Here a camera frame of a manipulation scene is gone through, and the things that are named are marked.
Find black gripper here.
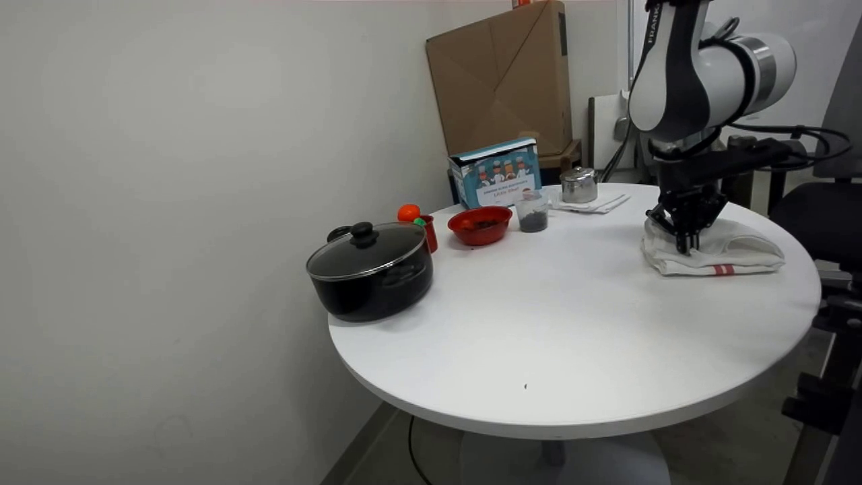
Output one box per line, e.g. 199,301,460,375
646,164,731,259

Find white towel with red stripes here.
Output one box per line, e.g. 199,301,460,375
639,213,789,281

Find dark brown chair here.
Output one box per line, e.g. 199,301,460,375
718,134,759,209

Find folded white cloth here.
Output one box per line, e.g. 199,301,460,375
550,182,632,218

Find small steel pot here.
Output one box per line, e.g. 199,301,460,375
560,164,600,208

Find white panel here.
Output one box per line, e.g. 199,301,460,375
586,90,646,172

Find black office chair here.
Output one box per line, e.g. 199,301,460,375
762,15,862,263

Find blue printed box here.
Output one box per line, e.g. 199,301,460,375
450,134,543,213

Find red bowl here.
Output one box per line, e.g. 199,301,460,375
446,204,518,251

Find large brown cardboard sheet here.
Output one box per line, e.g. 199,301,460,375
422,0,577,170

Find red mug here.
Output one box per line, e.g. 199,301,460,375
415,213,442,255

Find black cooking pot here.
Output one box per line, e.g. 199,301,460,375
308,240,437,325

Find glass pot lid black knob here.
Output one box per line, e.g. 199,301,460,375
304,220,430,282

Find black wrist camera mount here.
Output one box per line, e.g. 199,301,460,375
652,141,802,182

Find white table pedestal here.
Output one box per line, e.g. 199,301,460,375
456,428,673,485

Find black floor cable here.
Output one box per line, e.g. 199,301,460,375
407,412,437,485

